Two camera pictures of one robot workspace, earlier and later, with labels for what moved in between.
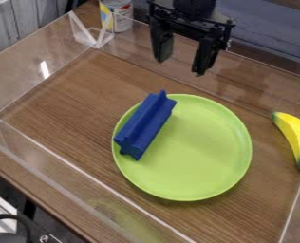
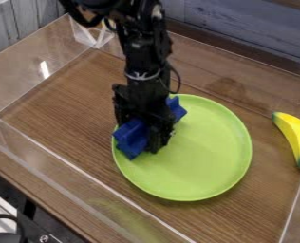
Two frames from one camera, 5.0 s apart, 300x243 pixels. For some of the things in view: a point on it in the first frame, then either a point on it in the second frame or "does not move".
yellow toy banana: (297, 136) does not move
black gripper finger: (207, 51) → (159, 132)
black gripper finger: (162, 40) → (123, 109)
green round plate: (196, 154) does not move
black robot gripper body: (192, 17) → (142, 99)
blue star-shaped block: (144, 125) does not move
